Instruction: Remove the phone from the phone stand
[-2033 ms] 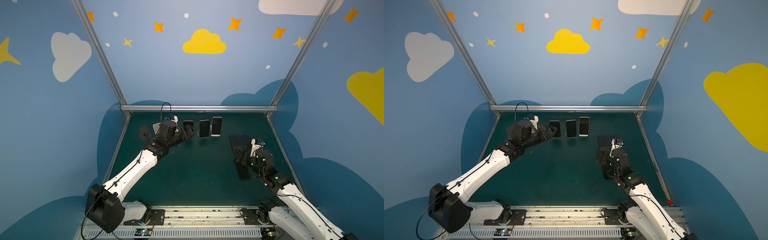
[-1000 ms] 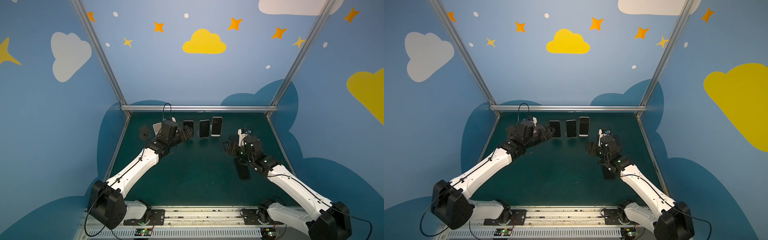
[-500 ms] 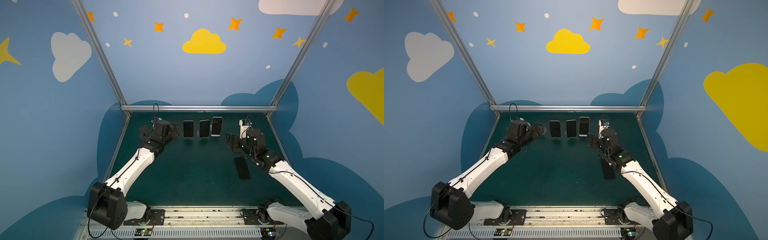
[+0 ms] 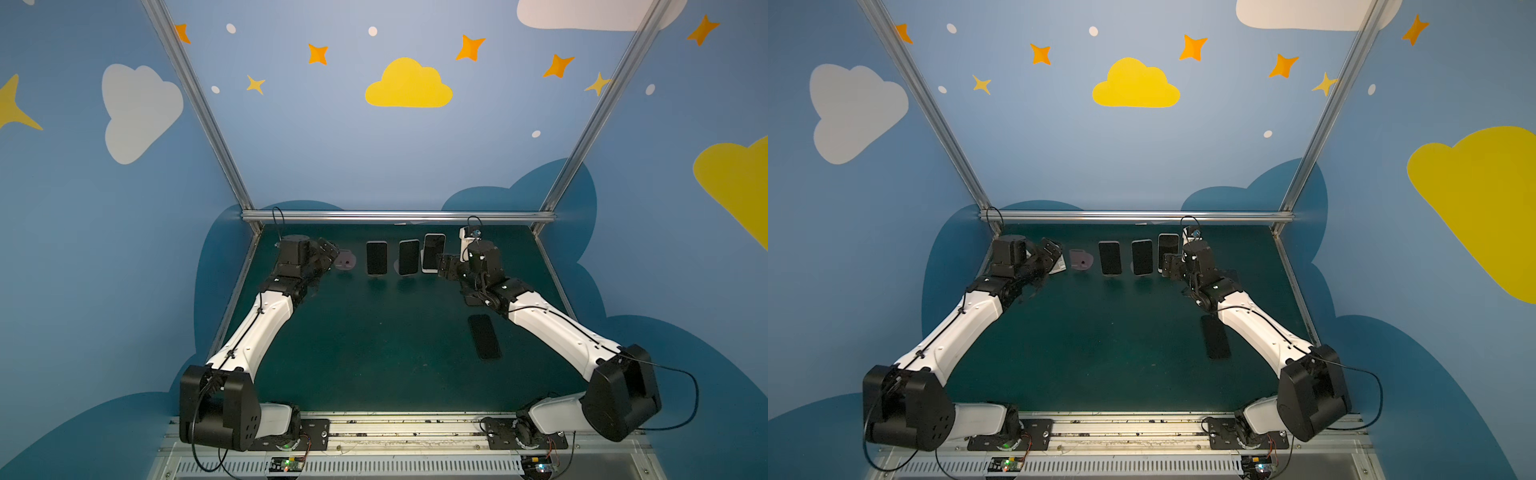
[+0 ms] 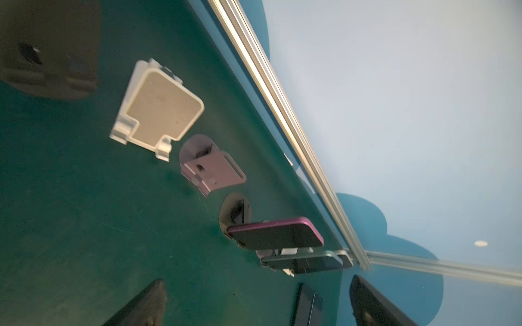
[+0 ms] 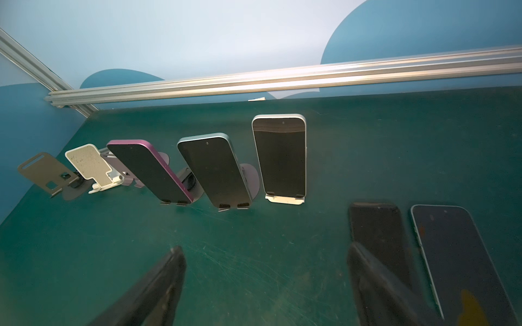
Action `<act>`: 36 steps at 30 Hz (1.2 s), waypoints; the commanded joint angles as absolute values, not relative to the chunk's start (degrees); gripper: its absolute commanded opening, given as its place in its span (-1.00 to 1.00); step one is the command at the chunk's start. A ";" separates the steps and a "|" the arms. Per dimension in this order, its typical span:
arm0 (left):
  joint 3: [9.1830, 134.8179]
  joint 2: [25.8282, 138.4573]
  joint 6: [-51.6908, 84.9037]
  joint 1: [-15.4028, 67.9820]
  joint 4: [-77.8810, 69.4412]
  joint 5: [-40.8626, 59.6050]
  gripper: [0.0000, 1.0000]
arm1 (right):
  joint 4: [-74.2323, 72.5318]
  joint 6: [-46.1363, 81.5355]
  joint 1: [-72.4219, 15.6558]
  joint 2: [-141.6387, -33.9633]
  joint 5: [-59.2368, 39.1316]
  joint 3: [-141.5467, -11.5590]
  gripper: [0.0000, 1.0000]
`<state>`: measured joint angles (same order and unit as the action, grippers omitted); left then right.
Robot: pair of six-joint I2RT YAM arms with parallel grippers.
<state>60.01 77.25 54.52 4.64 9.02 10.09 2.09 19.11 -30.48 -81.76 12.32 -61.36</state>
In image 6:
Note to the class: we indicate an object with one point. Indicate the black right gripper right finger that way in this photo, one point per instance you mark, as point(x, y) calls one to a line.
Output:
point(380, 297)

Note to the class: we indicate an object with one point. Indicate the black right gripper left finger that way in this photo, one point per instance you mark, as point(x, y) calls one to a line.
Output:
point(153, 300)

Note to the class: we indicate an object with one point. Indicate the purple phone stand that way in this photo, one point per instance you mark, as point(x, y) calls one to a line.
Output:
point(128, 177)

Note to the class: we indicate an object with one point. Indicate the white phone stand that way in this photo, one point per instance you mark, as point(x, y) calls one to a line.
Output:
point(88, 162)

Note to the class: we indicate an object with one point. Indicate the white-framed phone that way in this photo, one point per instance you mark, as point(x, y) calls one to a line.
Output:
point(281, 147)

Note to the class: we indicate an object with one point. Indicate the black round phone stand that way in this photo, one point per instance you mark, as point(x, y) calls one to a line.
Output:
point(188, 179)

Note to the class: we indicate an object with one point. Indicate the white stand back right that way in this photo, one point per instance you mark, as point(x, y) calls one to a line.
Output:
point(285, 200)

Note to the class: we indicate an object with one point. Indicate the grey round stand middle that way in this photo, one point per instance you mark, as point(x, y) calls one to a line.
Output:
point(252, 179)

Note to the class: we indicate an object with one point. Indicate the aluminium back frame rail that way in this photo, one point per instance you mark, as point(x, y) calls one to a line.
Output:
point(476, 63)

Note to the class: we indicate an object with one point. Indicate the aluminium left frame post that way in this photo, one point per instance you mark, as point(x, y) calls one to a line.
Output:
point(31, 65)

